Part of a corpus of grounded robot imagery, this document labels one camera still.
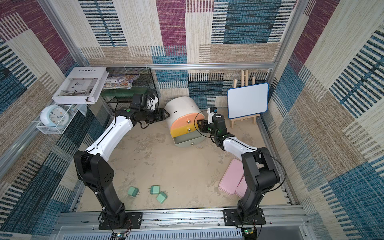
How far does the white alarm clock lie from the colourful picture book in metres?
0.23

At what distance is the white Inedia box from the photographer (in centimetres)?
71

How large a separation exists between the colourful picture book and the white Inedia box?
0.09ft

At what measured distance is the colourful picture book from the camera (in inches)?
32.6

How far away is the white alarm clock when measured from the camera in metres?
0.63
